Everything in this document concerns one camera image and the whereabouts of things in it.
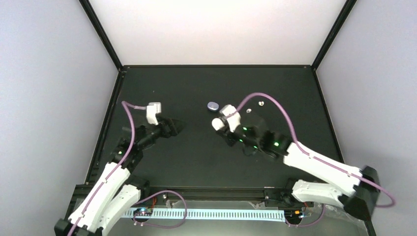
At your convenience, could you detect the white oval capsule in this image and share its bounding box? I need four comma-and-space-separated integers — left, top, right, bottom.
211, 118, 225, 131

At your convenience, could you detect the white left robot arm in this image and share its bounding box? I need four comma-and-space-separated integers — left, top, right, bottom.
54, 115, 185, 236

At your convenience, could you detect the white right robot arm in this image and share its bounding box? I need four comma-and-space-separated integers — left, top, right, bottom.
216, 125, 380, 221

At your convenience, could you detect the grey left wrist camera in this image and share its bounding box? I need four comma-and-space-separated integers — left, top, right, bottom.
146, 102, 162, 125

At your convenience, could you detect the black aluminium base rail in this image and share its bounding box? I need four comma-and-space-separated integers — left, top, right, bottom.
73, 184, 315, 209

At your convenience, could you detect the light blue slotted cable duct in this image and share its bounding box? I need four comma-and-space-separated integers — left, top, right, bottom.
122, 207, 286, 222

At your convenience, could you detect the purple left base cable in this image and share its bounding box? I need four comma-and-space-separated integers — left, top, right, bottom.
132, 190, 188, 229

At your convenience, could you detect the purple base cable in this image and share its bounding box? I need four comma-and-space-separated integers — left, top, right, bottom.
284, 202, 327, 228
132, 190, 188, 229

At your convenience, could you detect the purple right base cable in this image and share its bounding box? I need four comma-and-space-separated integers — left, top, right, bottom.
284, 202, 327, 228

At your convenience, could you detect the black frame post left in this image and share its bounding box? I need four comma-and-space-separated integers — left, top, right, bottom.
79, 0, 123, 71

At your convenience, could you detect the black frame post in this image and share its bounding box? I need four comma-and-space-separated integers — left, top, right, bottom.
79, 0, 123, 71
311, 0, 357, 71

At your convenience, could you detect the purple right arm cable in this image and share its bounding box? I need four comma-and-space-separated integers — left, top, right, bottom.
225, 92, 396, 208

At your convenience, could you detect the black frame post right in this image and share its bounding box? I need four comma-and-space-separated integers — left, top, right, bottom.
311, 0, 357, 71

